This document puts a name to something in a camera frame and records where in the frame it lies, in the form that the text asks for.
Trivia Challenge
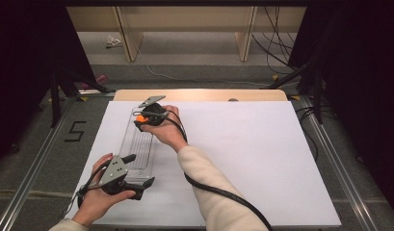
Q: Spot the wooden shelf unit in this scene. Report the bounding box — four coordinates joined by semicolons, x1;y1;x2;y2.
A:
66;6;307;63

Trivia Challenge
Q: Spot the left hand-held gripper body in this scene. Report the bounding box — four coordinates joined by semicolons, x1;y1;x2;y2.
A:
98;154;144;201

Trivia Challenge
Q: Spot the bundle of black cables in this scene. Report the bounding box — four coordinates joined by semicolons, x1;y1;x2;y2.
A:
251;6;314;75

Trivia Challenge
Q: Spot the person's left hand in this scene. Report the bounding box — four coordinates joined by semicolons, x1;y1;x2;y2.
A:
71;152;137;227

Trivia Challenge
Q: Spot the pink packet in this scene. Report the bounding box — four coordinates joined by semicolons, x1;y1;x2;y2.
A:
81;73;110;91

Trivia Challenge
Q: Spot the white table cover sheet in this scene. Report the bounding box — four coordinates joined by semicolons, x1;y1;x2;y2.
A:
66;100;343;229

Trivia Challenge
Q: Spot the white crumpled paper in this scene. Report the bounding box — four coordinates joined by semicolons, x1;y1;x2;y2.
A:
105;35;123;49

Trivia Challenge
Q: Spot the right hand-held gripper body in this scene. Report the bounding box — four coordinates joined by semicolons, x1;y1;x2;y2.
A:
137;94;171;127

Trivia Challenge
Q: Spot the aluminium floor rail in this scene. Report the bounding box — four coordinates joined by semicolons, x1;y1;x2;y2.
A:
0;95;81;231
300;95;393;231

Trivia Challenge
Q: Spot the black metal stand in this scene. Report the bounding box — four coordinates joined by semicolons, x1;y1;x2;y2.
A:
267;62;325;125
49;64;116;129

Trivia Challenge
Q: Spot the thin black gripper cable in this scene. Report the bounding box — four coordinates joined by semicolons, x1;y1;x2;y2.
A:
63;159;113;220

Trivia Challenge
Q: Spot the clear ribbed plastic tray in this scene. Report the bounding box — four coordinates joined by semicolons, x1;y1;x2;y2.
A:
118;107;157;188

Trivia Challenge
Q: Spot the wooden table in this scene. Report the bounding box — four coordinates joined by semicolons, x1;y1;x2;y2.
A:
113;89;289;102

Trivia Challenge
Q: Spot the person's right hand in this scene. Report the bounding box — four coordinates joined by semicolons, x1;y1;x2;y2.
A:
140;105;189;153

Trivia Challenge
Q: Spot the dark curtain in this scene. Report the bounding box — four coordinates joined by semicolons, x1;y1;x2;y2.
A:
289;0;394;222
0;0;96;167

